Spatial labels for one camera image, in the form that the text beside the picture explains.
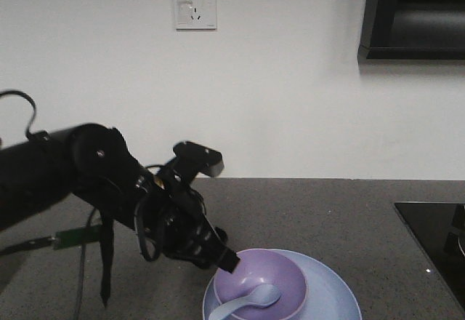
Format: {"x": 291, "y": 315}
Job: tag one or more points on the purple plastic bowl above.
{"x": 263, "y": 266}

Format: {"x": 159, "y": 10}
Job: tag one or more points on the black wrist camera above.
{"x": 192, "y": 158}

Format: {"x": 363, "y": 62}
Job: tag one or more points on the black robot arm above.
{"x": 93, "y": 163}

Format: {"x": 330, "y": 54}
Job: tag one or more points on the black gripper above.
{"x": 170, "y": 219}

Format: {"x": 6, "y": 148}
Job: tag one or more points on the light blue plate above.
{"x": 329, "y": 297}

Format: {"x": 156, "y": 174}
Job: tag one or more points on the green circuit board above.
{"x": 76, "y": 237}

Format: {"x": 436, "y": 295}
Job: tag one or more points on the white wall power socket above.
{"x": 195, "y": 15}

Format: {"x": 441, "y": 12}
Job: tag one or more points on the black induction cooktop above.
{"x": 438, "y": 227}

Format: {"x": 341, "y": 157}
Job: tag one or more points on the light blue plastic spoon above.
{"x": 261, "y": 296}

